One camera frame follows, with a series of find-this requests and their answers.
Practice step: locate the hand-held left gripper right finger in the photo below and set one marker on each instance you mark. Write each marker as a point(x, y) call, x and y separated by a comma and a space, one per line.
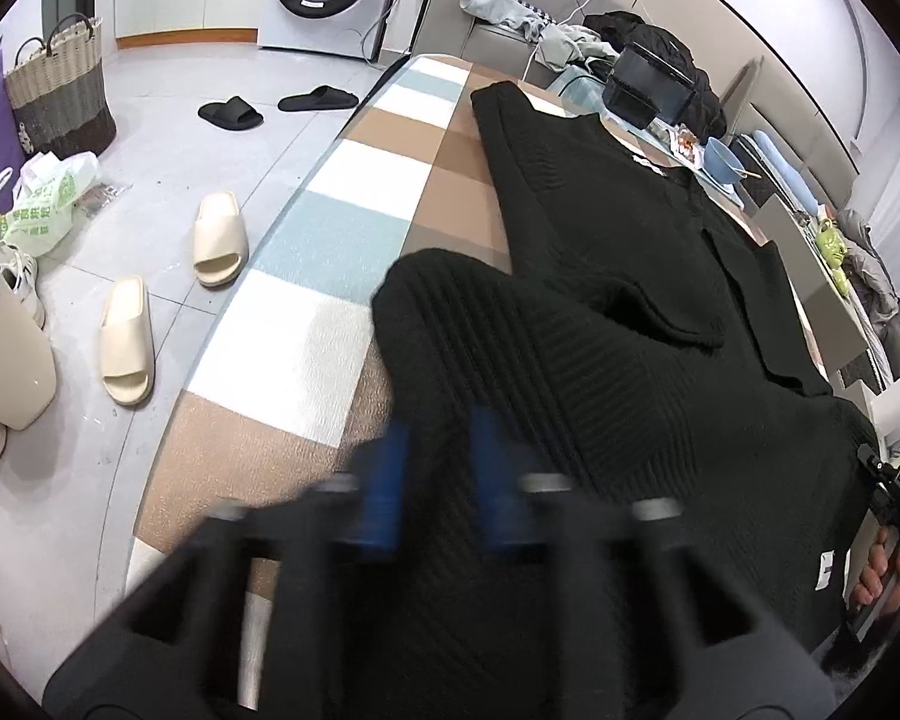
point(495, 480)

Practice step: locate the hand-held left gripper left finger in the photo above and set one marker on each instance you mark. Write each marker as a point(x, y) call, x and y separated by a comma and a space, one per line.
point(381, 487)

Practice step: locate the black knit sweater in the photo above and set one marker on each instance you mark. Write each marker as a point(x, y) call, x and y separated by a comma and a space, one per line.
point(607, 390)

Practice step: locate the person's right hand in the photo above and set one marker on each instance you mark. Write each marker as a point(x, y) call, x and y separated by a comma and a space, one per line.
point(874, 566)

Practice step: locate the grey padded jacket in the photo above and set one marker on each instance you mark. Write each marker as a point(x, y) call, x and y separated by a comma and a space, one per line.
point(881, 292)

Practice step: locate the grey cabinet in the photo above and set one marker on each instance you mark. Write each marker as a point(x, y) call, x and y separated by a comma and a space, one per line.
point(810, 285)

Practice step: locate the checkered blanket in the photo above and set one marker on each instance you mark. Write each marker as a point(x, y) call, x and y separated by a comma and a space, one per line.
point(330, 240)

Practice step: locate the green plush toy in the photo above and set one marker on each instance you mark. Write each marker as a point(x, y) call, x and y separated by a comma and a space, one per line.
point(832, 247)

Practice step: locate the beige slipper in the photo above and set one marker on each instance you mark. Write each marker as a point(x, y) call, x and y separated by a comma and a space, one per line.
point(219, 240)
point(126, 345)

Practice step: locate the light blue pillow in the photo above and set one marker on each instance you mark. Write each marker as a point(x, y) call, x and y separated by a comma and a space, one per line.
point(787, 165)

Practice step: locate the blue bowl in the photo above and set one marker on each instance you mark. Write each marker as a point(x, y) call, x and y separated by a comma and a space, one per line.
point(724, 161)

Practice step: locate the snack food tray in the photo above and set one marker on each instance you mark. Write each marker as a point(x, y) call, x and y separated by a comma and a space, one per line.
point(686, 144)

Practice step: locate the beige trash bin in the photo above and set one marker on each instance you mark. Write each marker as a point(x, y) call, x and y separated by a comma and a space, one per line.
point(7, 367)

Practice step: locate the black slipper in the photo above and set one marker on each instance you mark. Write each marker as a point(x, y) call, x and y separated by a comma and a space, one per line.
point(229, 114)
point(319, 99)

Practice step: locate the small black plastic box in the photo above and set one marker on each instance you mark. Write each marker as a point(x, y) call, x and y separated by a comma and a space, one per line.
point(630, 105)

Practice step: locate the white sneaker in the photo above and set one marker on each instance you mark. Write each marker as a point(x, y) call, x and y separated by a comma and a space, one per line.
point(22, 285)

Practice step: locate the large black plastic box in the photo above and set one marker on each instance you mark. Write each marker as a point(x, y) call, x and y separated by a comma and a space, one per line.
point(660, 82)

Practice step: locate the green printed plastic bag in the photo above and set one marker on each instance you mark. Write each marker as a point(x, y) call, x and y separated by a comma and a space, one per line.
point(45, 210)

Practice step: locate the pale grey garment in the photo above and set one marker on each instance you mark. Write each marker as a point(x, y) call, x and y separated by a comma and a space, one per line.
point(570, 41)

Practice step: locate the white washing machine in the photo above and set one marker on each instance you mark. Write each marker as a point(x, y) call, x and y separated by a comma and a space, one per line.
point(330, 15)

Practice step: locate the woven laundry basket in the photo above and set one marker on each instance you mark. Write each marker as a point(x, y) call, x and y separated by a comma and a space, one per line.
point(60, 90)

